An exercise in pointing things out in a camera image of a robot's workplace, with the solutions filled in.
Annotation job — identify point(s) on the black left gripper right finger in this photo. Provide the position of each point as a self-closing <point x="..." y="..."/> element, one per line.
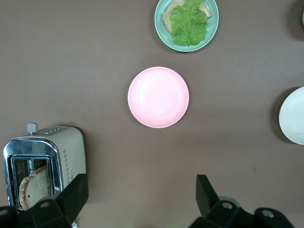
<point x="206" y="197"/>

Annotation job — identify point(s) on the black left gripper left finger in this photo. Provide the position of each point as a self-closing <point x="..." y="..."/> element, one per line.
<point x="71" y="199"/>

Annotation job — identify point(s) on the pink plate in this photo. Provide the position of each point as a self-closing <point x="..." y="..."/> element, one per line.
<point x="158" y="97"/>

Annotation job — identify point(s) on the white power plug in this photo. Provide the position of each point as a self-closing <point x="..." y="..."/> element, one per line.
<point x="74" y="223"/>

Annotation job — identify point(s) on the bread slice in toaster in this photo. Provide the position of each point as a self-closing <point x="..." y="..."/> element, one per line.
<point x="35" y="185"/>

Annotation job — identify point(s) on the beige and chrome toaster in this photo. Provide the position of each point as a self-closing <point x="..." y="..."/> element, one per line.
<point x="71" y="152"/>

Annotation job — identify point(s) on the green lettuce leaf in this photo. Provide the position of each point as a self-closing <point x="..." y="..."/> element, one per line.
<point x="188" y="23"/>

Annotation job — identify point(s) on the green plate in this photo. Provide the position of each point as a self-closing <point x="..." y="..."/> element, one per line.
<point x="211" y="21"/>

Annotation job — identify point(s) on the toasted bread slice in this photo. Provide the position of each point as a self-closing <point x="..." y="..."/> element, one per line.
<point x="167" y="20"/>

